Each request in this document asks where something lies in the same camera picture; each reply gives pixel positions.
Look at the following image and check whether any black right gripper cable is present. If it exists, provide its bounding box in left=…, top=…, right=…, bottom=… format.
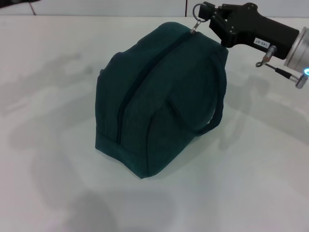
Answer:
left=255, top=44, right=309, bottom=89

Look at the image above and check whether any teal insulated lunch bag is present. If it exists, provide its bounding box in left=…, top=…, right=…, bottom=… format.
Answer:
left=94, top=2, right=230, bottom=181

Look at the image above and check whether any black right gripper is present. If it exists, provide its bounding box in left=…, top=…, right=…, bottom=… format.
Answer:
left=199, top=1, right=300, bottom=60

